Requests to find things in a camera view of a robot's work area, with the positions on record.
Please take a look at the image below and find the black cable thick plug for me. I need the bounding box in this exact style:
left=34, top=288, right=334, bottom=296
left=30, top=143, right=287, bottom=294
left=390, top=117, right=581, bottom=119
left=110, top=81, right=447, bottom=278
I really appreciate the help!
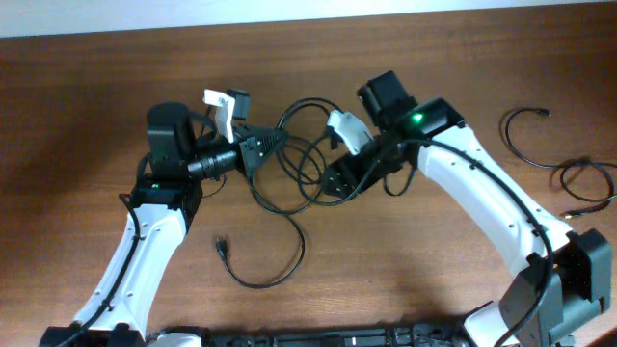
left=215, top=98, right=343, bottom=290

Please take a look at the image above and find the black usb cable coil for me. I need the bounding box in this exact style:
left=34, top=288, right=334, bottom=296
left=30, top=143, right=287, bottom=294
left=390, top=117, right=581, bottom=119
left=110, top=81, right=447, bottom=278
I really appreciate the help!
left=275, top=134, right=338, bottom=216

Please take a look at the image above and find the black thin usb cable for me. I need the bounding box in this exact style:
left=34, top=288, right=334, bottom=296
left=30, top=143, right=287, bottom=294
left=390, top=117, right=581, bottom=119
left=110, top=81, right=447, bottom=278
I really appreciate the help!
left=503, top=106, right=617, bottom=221

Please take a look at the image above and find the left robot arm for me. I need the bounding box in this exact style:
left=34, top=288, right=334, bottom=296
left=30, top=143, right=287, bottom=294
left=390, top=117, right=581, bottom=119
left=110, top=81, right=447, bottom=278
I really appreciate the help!
left=40, top=102, right=288, bottom=346

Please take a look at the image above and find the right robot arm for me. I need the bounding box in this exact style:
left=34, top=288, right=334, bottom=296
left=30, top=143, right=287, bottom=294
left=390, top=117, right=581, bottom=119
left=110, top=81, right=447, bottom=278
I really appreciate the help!
left=322, top=72, right=612, bottom=346

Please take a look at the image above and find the right camera black cable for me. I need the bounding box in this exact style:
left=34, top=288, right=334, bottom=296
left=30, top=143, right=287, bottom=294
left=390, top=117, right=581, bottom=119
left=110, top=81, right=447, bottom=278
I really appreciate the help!
left=296, top=132, right=555, bottom=347

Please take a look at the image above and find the camera black cable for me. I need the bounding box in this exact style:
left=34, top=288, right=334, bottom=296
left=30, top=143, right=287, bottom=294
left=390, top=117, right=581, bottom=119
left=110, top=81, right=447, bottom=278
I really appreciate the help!
left=52, top=192, right=144, bottom=347
left=296, top=132, right=555, bottom=347

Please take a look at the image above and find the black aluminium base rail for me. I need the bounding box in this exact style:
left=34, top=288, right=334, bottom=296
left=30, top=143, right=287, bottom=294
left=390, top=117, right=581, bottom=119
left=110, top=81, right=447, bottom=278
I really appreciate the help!
left=201, top=324, right=473, bottom=347

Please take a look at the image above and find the left camera black cable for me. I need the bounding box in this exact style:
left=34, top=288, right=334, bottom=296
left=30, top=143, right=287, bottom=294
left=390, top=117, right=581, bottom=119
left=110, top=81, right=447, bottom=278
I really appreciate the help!
left=52, top=192, right=144, bottom=347

